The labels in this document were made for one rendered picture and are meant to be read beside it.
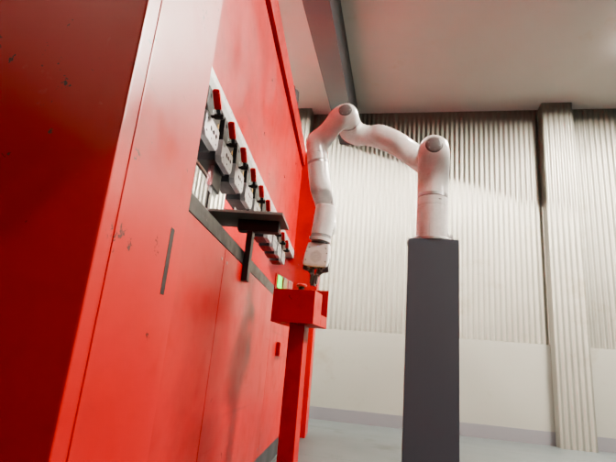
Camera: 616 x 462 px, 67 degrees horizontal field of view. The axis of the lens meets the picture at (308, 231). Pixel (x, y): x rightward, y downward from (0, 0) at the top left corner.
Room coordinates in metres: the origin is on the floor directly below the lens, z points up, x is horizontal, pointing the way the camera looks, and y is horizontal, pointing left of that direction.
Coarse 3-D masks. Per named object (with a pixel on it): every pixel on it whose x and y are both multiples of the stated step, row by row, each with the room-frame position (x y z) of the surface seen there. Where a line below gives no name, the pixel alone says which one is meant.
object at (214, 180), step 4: (208, 168) 1.56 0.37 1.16; (212, 168) 1.56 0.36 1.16; (208, 172) 1.56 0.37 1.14; (212, 172) 1.56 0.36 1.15; (216, 172) 1.59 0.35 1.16; (208, 176) 1.56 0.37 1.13; (212, 176) 1.56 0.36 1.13; (216, 176) 1.60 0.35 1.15; (220, 176) 1.64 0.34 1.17; (208, 180) 1.56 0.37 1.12; (212, 180) 1.56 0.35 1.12; (216, 180) 1.61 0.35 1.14; (220, 180) 1.65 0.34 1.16; (208, 184) 1.56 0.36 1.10; (212, 184) 1.56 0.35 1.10; (216, 184) 1.61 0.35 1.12; (208, 188) 1.56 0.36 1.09; (212, 188) 1.59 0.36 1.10; (216, 188) 1.62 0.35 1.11; (212, 192) 1.61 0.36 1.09; (216, 192) 1.64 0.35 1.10
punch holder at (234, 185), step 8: (240, 152) 1.75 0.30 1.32; (240, 160) 1.77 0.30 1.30; (232, 168) 1.70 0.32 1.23; (224, 176) 1.71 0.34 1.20; (232, 176) 1.70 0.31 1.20; (240, 176) 1.79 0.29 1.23; (224, 184) 1.74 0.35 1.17; (232, 184) 1.74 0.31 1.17; (240, 184) 1.81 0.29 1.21; (224, 192) 1.84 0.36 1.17; (232, 192) 1.83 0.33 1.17; (240, 192) 1.83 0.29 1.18
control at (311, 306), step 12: (276, 276) 1.73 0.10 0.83; (276, 288) 1.74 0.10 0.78; (276, 300) 1.72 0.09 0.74; (288, 300) 1.71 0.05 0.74; (300, 300) 1.70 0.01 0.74; (312, 300) 1.68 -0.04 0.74; (324, 300) 1.87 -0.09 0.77; (276, 312) 1.72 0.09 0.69; (288, 312) 1.71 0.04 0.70; (300, 312) 1.69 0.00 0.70; (312, 312) 1.68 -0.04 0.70; (324, 312) 1.87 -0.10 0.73; (288, 324) 1.83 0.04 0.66; (312, 324) 1.73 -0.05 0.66; (324, 324) 1.85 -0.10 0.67
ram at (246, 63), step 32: (224, 0) 1.31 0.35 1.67; (256, 0) 1.68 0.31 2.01; (224, 32) 1.36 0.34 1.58; (256, 32) 1.75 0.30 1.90; (224, 64) 1.41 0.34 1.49; (256, 64) 1.82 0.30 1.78; (256, 96) 1.89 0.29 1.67; (256, 128) 1.97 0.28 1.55; (288, 128) 2.83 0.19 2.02; (256, 160) 2.05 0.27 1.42; (288, 160) 2.97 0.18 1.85; (288, 192) 3.12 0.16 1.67; (288, 224) 3.27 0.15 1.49; (288, 256) 3.68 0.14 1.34
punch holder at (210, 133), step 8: (208, 88) 1.31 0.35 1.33; (208, 96) 1.31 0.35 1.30; (208, 104) 1.32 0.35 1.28; (208, 112) 1.32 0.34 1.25; (208, 120) 1.33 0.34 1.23; (216, 120) 1.41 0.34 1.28; (208, 128) 1.34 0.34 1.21; (216, 128) 1.42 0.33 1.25; (208, 136) 1.35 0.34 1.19; (216, 136) 1.43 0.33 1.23; (200, 144) 1.39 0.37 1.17; (208, 144) 1.39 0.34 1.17; (216, 144) 1.44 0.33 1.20
